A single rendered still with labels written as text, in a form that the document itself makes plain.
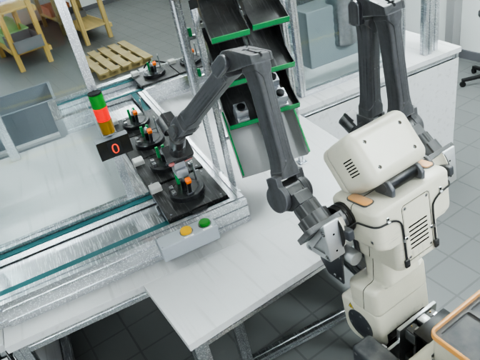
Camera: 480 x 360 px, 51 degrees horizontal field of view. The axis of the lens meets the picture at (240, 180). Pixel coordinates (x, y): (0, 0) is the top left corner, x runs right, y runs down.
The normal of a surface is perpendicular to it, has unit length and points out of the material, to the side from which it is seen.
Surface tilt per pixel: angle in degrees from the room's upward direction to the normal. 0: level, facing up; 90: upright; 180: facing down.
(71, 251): 0
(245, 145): 45
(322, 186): 0
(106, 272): 90
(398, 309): 82
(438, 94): 90
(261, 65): 69
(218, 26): 25
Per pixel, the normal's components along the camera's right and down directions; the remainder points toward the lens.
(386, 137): 0.29, -0.27
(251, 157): 0.06, -0.22
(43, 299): 0.43, 0.44
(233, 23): -0.05, -0.53
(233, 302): -0.18, -0.82
